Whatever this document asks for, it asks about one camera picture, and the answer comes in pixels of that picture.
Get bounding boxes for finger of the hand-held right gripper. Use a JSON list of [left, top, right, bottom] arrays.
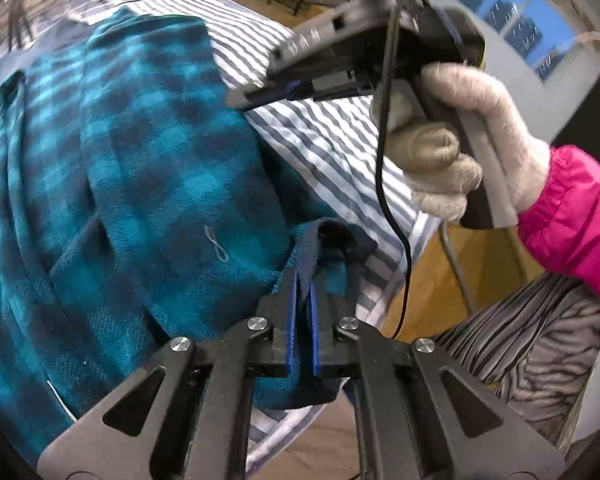
[[230, 77, 376, 111], [227, 57, 356, 100]]

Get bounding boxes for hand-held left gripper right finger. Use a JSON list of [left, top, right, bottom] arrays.
[[307, 280, 566, 480]]

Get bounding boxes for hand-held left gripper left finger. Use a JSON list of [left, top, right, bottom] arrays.
[[37, 267, 301, 480]]

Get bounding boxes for teal plaid fleece jacket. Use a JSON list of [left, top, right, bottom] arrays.
[[0, 7, 378, 461]]

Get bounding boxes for person's right forearm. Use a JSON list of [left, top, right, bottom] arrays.
[[517, 145, 600, 338]]

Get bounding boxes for person's right hand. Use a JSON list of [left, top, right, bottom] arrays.
[[372, 62, 551, 222]]

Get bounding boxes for blue white striped blanket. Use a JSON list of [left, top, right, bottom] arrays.
[[70, 0, 441, 471]]

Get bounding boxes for window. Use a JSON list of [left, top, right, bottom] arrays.
[[452, 0, 576, 81]]

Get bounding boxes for person's grey striped clothing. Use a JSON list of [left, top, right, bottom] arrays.
[[432, 272, 600, 453]]

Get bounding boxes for blue checked bed sheet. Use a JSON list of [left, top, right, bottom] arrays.
[[30, 0, 146, 26]]

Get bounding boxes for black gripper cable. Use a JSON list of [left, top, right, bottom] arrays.
[[375, 0, 431, 338]]

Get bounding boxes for grey cable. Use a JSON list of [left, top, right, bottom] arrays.
[[440, 222, 478, 313]]

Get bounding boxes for white strap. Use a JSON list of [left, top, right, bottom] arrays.
[[570, 30, 600, 68]]

